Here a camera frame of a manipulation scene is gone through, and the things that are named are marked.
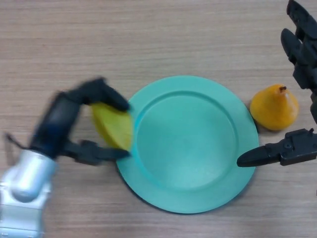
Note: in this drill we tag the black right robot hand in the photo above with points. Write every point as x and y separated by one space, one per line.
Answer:
297 148

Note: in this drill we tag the orange yellow pear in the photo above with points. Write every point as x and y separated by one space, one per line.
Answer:
273 109

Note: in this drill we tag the green round plate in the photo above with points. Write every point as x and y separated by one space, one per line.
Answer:
193 153

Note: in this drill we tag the yellow starfruit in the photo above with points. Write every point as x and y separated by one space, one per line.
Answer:
114 126

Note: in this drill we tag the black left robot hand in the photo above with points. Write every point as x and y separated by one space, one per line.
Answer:
57 124

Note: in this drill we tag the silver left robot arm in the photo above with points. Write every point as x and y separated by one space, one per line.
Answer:
27 183

